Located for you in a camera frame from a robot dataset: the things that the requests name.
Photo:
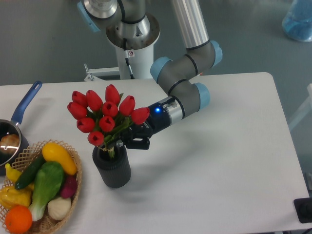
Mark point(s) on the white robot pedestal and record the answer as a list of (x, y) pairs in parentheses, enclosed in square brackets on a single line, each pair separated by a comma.
[(134, 47)]

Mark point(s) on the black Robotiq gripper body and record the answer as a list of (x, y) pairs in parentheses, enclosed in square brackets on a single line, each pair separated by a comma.
[(158, 119)]

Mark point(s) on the red tulip bouquet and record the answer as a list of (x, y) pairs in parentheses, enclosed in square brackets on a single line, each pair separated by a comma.
[(104, 120)]

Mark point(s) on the orange fruit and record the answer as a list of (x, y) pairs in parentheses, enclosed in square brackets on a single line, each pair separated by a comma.
[(18, 220)]

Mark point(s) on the purple red onion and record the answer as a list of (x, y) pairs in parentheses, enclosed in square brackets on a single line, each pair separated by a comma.
[(69, 188)]

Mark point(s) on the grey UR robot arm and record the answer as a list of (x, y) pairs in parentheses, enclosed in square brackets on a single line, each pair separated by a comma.
[(173, 76)]

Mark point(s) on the brown bread in pan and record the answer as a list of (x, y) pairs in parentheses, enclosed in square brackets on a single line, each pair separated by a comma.
[(9, 144)]

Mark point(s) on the green bok choy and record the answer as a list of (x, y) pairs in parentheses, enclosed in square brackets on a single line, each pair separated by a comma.
[(48, 181)]

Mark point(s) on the yellow banana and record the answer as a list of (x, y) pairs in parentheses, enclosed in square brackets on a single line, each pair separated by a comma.
[(12, 175)]

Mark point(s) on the dark green cucumber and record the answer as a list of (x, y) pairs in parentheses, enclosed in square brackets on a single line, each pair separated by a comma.
[(29, 174)]

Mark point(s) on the yellow squash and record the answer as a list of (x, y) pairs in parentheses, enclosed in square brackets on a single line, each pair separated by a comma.
[(55, 152)]

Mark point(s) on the yellow bell pepper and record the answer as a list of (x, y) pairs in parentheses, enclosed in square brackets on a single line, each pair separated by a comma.
[(10, 197)]

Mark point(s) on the black device at edge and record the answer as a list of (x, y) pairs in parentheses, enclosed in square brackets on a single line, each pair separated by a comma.
[(303, 207)]

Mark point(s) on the blue handled saucepan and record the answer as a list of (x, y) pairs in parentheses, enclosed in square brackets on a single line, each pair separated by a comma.
[(11, 126)]

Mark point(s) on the dark grey ribbed vase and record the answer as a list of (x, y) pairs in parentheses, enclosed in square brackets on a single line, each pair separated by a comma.
[(115, 173)]

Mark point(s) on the white garlic bulb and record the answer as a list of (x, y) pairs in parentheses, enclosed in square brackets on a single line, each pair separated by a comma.
[(59, 207)]

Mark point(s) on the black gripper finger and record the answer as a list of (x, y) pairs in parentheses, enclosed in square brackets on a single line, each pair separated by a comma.
[(140, 144)]

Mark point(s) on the blue plastic bag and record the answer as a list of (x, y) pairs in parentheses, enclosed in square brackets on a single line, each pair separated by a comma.
[(297, 23)]

